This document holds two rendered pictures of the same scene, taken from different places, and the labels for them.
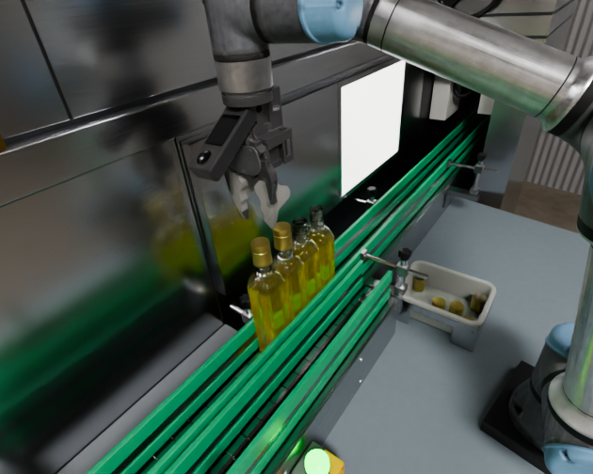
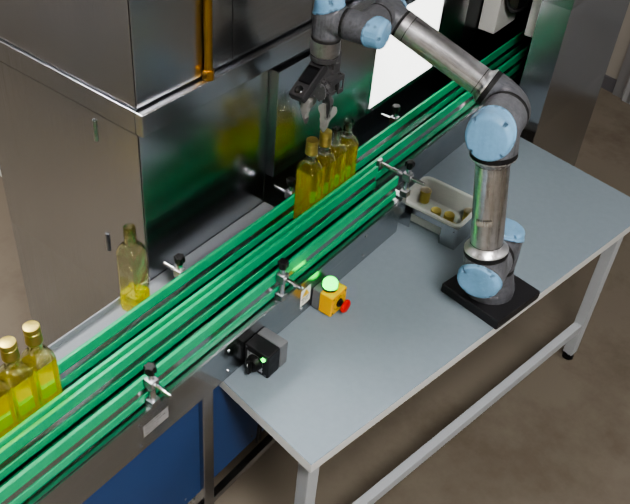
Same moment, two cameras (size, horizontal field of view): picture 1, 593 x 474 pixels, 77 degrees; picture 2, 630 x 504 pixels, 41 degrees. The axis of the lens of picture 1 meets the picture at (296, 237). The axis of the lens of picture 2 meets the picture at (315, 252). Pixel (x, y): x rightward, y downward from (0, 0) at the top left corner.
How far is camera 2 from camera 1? 1.64 m
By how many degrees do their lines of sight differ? 8
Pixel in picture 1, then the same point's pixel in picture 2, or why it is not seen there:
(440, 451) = (410, 298)
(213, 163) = (304, 94)
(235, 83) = (322, 53)
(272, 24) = (347, 36)
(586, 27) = not seen: outside the picture
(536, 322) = not seen: hidden behind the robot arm
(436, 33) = (426, 45)
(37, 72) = (228, 39)
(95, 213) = (226, 109)
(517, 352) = not seen: hidden behind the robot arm
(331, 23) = (374, 44)
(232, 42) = (324, 36)
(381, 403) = (376, 272)
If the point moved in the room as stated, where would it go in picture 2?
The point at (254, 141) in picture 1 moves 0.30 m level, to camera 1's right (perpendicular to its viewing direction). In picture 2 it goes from (324, 82) to (440, 87)
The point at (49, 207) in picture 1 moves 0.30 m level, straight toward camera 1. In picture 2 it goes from (213, 105) to (284, 164)
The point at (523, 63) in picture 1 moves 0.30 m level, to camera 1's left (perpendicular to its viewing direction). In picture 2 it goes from (462, 69) to (341, 63)
